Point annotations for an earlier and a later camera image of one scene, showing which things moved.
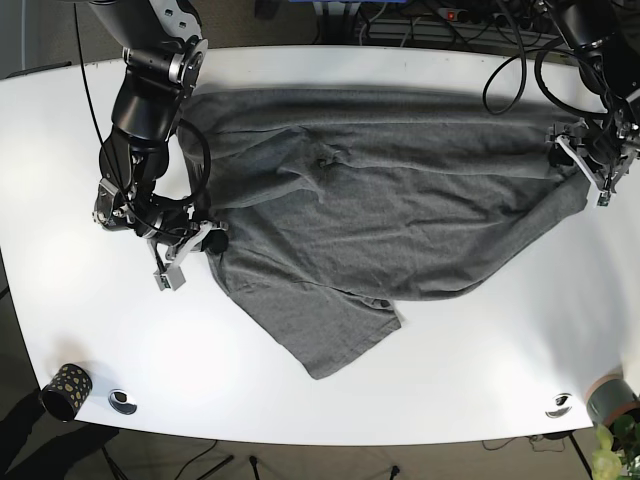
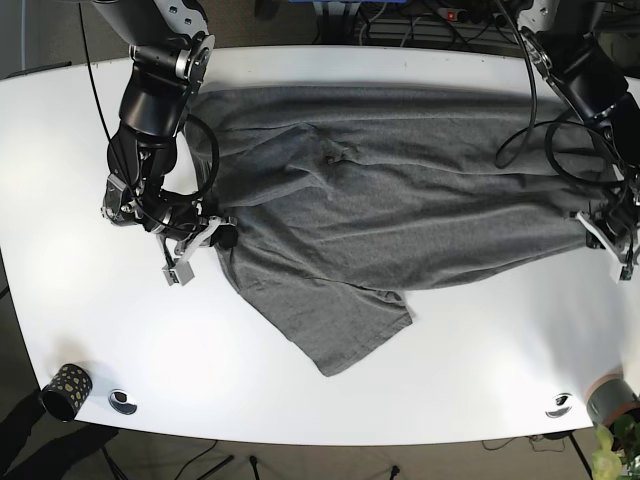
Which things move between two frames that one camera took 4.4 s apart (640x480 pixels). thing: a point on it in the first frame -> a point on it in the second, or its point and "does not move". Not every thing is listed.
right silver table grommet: (561, 405) does not move
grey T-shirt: (338, 201) does not move
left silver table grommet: (120, 401) does not move
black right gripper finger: (558, 156) -> (593, 242)
